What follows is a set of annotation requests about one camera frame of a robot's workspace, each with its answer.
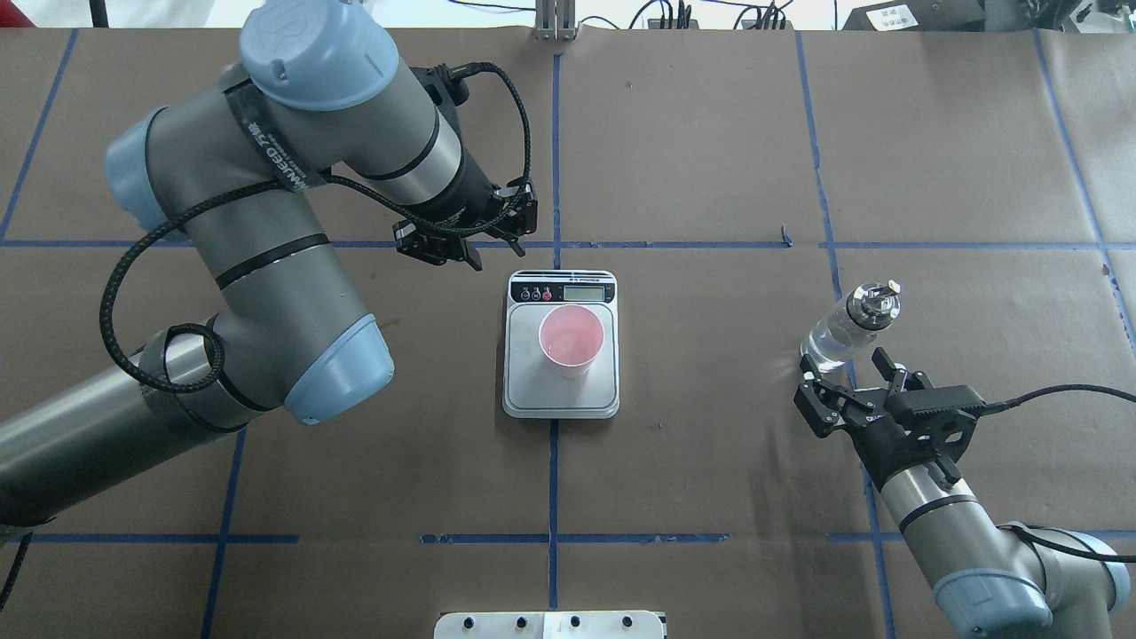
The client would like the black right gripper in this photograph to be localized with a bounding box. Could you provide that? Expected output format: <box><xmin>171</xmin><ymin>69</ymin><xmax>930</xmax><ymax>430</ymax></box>
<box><xmin>793</xmin><ymin>347</ymin><xmax>985</xmax><ymax>490</ymax></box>

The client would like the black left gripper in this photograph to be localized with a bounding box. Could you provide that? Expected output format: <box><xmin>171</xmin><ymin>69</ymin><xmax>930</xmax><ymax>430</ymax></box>
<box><xmin>393</xmin><ymin>177</ymin><xmax>537</xmax><ymax>272</ymax></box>

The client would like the glass sauce dispenser bottle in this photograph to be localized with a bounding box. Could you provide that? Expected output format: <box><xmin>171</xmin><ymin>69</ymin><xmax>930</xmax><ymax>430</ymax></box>
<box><xmin>800</xmin><ymin>280</ymin><xmax>902</xmax><ymax>374</ymax></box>

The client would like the pink paper cup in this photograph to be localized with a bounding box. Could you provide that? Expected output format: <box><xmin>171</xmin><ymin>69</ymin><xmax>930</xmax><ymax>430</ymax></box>
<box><xmin>537</xmin><ymin>304</ymin><xmax>607</xmax><ymax>379</ymax></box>

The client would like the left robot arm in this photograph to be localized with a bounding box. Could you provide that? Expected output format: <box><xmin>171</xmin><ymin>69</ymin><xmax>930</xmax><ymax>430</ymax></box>
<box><xmin>3</xmin><ymin>1</ymin><xmax>537</xmax><ymax>540</ymax></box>

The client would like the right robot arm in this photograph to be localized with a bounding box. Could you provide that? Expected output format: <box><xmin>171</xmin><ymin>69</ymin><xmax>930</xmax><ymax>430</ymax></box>
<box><xmin>794</xmin><ymin>348</ymin><xmax>1133</xmax><ymax>638</ymax></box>

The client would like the white digital kitchen scale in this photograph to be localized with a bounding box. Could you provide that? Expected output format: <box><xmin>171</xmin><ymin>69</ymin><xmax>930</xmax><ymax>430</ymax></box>
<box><xmin>502</xmin><ymin>269</ymin><xmax>620</xmax><ymax>420</ymax></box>

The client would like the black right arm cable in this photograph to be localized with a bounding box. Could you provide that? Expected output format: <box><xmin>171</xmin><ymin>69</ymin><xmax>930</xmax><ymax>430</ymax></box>
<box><xmin>982</xmin><ymin>384</ymin><xmax>1136</xmax><ymax>564</ymax></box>

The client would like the aluminium frame post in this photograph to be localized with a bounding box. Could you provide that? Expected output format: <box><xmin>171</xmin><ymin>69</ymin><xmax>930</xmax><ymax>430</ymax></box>
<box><xmin>532</xmin><ymin>0</ymin><xmax>579</xmax><ymax>42</ymax></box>

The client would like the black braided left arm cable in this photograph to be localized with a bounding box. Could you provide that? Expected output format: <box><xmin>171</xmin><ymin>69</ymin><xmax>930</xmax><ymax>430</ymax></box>
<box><xmin>99</xmin><ymin>61</ymin><xmax>533</xmax><ymax>395</ymax></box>

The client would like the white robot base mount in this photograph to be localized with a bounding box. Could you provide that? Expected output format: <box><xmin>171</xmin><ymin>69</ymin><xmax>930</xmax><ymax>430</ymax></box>
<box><xmin>433</xmin><ymin>609</ymin><xmax>669</xmax><ymax>638</ymax></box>

